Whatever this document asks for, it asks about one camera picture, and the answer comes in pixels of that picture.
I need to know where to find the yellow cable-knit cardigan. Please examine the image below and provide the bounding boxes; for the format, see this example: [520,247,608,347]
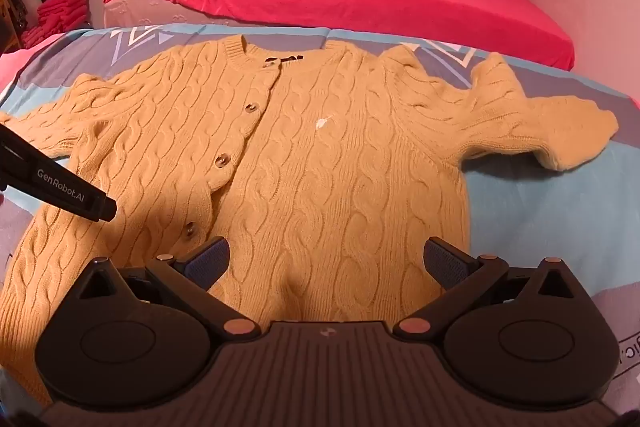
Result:
[0,34,621,395]

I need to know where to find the small pile red folded cloths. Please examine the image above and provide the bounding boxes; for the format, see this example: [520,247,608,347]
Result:
[20,0,92,50]

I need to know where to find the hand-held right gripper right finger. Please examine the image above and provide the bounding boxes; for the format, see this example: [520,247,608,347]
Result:
[392,236,588,343]

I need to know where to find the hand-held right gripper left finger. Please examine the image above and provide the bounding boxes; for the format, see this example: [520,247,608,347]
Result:
[72,236,263,343]

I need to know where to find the blue grey patterned blanket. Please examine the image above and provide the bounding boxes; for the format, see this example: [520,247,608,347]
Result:
[0,23,640,427]

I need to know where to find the pale mattress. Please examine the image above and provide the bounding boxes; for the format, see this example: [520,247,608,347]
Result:
[102,0,173,29]

